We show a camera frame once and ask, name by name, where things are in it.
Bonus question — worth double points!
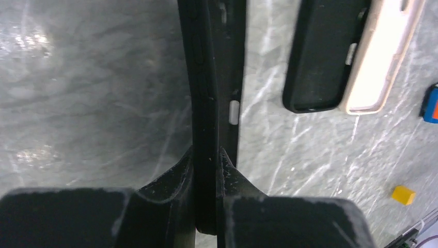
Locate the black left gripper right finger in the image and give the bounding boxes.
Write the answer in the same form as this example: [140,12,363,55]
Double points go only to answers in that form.
[216,149,375,247]

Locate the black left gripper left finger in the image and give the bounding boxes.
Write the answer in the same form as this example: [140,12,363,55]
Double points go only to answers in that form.
[1,150,195,247]

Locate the beige phone case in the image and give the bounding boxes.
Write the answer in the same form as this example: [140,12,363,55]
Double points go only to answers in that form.
[338,0,426,115]

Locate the yellow cube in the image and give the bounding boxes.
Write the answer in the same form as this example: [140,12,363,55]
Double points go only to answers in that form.
[392,185,416,206]

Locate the orange blue toy car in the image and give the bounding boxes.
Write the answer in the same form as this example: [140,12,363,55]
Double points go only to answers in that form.
[419,83,437,124]

